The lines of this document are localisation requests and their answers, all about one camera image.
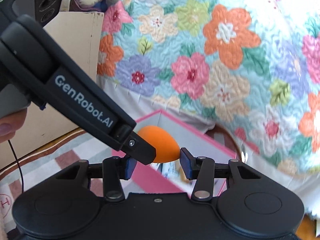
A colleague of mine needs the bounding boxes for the orange makeup sponge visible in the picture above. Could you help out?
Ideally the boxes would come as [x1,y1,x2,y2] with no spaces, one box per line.
[137,126,180,163]

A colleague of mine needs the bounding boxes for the person's left hand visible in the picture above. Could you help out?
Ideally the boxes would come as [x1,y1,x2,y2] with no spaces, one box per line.
[0,109,27,143]

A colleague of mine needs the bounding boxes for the pink cardboard box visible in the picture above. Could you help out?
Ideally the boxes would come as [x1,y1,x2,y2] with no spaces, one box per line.
[121,110,237,194]

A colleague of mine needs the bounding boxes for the checkered rug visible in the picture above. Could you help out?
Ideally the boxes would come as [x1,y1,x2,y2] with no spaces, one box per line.
[0,125,246,233]

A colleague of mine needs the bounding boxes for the floral quilt bedspread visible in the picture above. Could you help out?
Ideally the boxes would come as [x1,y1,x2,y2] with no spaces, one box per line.
[97,0,319,175]

